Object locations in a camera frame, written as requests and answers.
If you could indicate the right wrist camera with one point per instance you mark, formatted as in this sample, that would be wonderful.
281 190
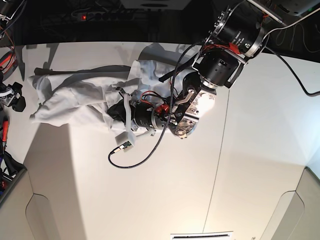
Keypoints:
5 97

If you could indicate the grey box at top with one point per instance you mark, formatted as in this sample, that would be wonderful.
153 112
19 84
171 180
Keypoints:
155 4

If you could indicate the orange grey pliers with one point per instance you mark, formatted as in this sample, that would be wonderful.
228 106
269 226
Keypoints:
8 63

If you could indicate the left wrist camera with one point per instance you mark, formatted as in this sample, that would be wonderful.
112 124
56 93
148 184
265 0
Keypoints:
126 140

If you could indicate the black power strip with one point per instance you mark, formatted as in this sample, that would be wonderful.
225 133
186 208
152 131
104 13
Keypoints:
97 16

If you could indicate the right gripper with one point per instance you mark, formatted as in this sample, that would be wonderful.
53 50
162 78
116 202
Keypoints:
18 102

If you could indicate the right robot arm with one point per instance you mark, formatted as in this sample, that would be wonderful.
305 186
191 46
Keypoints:
10 13

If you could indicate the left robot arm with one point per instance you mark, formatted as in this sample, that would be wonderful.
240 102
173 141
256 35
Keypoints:
193 84

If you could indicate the white t-shirt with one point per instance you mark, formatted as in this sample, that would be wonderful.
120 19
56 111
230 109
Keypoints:
83 97

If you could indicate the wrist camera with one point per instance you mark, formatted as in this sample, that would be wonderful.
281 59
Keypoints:
5 97
126 140

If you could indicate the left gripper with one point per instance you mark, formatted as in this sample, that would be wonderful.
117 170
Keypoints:
149 111

